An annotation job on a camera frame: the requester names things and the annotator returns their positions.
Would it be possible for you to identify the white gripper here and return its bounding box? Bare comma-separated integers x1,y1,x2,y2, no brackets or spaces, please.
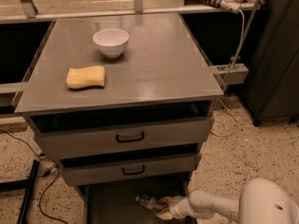
156,196,193,220

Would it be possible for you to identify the clear plastic water bottle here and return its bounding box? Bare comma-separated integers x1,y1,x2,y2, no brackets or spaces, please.
135,195,167,212

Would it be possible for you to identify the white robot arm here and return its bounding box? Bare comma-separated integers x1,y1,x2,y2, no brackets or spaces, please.
157,178,299,224

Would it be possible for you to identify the grey open bottom drawer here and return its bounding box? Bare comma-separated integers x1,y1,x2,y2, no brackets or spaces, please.
83,174,197,224

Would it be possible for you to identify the grey drawer cabinet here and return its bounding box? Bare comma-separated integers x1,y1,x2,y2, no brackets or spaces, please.
12,12,226,224

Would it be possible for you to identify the grey middle drawer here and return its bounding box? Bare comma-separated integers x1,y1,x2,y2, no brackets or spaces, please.
62,152,201,186

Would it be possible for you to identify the grey top drawer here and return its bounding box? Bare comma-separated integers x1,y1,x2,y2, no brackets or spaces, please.
35,116,214,159

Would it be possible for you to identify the yellow sponge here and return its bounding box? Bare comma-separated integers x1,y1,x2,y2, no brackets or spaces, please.
66,65,105,90

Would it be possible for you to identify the white ceramic bowl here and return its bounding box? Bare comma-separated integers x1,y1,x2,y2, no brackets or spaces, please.
93,28,130,58

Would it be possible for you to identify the white power strip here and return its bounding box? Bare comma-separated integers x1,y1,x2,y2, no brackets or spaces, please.
199,0,241,14

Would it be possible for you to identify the black middle drawer handle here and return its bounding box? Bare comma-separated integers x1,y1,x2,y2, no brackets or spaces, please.
121,165,145,175

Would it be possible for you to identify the black drawer handle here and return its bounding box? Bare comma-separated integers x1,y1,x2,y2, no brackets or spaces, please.
121,165,145,175
115,132,145,144

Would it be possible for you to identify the black top drawer handle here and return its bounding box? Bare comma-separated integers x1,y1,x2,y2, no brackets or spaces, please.
115,132,145,144

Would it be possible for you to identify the black floor cable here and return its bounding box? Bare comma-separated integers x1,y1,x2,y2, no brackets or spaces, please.
0,128,69,224

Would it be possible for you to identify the black metal floor frame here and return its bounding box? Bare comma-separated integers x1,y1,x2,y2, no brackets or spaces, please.
0,159,41,224

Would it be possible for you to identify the grey metal bracket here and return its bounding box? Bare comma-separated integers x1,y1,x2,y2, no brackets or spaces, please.
210,63,249,86

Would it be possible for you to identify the white power cable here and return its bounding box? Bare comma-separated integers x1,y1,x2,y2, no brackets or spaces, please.
210,8,247,139

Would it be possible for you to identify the grey metal rail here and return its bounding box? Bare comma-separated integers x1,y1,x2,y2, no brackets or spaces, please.
0,3,265,24

